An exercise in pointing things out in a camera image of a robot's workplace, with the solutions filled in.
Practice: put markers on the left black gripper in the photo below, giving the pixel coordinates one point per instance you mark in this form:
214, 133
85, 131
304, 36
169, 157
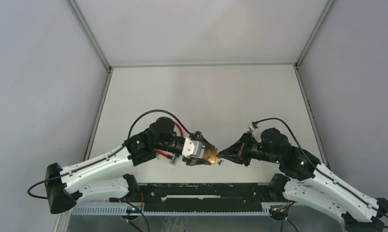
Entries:
193, 161

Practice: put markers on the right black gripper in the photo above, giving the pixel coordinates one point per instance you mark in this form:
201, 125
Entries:
237, 152

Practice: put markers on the brass padlock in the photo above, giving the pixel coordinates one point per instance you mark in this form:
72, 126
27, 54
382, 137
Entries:
210, 154

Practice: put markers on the padlock keys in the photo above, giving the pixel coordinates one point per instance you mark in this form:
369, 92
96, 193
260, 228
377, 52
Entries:
219, 159

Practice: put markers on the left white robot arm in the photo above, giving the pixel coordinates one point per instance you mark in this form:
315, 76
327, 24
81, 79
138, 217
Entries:
105, 176

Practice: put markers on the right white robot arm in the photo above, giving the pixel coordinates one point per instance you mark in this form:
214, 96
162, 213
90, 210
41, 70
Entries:
303, 178

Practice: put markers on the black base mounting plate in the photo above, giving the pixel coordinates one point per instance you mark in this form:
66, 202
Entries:
224, 197

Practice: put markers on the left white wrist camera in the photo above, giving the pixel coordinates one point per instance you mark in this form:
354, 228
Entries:
191, 148

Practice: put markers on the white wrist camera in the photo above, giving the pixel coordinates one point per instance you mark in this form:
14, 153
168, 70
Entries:
191, 148
252, 127

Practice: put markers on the red cable bike lock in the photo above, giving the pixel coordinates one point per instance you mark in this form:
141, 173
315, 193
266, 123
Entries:
173, 158

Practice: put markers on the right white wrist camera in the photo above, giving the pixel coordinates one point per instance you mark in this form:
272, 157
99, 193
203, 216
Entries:
252, 127

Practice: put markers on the white slotted cable duct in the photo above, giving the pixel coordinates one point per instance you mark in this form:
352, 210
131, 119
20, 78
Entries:
117, 210

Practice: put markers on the aluminium frame rails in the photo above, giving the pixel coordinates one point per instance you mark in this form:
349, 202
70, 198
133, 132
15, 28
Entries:
216, 64

